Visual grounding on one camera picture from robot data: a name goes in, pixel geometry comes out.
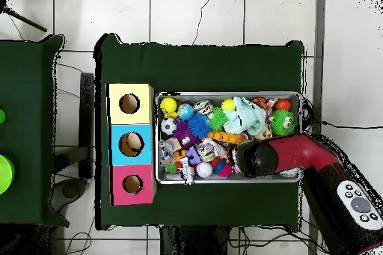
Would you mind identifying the clear mesh bin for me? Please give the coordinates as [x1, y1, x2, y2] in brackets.
[155, 90, 304, 185]

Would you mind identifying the wooden box with three holes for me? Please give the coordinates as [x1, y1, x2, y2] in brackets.
[105, 82, 159, 208]

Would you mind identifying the blue spiky ball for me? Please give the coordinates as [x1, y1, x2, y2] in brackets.
[187, 113, 211, 140]

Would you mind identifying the small globe ball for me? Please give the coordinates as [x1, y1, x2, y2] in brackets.
[177, 104, 194, 121]

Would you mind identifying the black and white soccer ball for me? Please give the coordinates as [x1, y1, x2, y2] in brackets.
[160, 118, 178, 136]

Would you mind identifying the yellow ball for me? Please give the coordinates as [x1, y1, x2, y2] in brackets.
[159, 96, 178, 116]
[221, 98, 237, 112]

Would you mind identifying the orange bumpy toy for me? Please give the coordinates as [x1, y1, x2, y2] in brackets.
[206, 130, 246, 147]

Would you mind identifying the silver toy robot figure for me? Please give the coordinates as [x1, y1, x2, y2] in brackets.
[179, 159, 198, 185]

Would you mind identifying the mint green cloth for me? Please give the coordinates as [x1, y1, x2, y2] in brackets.
[223, 96, 269, 136]

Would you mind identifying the dark green table cloth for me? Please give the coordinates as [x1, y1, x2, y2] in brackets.
[94, 32, 306, 232]

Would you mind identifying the green spiky ball with eyes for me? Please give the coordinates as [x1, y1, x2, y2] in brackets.
[270, 108, 296, 136]

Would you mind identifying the black upright panel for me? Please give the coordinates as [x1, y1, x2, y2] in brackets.
[77, 72, 96, 179]

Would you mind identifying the green cloth side table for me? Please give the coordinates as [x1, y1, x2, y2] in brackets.
[0, 34, 66, 227]

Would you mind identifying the bright green cup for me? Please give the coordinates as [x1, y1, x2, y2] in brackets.
[0, 153, 16, 196]

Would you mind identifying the black tripod leg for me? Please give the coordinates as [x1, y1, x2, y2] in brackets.
[0, 0, 49, 34]

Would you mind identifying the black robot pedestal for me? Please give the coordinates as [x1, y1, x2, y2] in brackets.
[158, 224, 246, 255]

